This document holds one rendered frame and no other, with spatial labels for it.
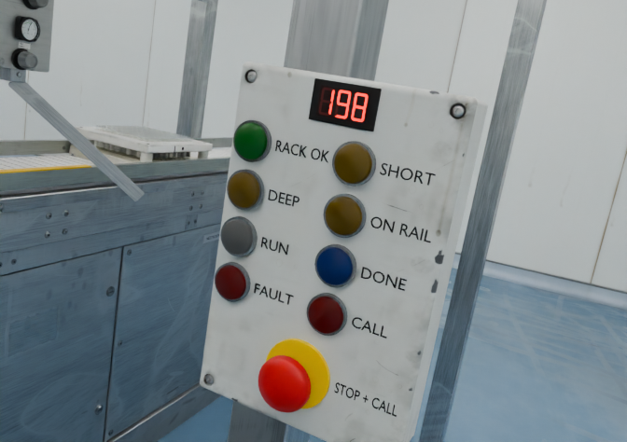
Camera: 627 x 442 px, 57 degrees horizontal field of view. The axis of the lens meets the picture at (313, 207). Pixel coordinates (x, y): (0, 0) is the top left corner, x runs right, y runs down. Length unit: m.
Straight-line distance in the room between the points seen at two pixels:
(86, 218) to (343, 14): 0.88
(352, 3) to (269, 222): 0.18
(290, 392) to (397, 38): 3.90
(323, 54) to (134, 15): 4.63
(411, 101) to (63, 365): 1.17
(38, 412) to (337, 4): 1.16
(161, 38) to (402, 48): 1.91
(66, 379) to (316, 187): 1.12
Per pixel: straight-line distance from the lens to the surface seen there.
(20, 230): 1.16
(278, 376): 0.42
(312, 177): 0.40
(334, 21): 0.47
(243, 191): 0.42
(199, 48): 1.91
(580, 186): 4.19
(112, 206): 1.29
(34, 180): 1.14
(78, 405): 1.52
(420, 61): 4.19
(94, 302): 1.42
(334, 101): 0.39
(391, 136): 0.38
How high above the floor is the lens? 1.08
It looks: 12 degrees down
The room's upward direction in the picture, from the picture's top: 10 degrees clockwise
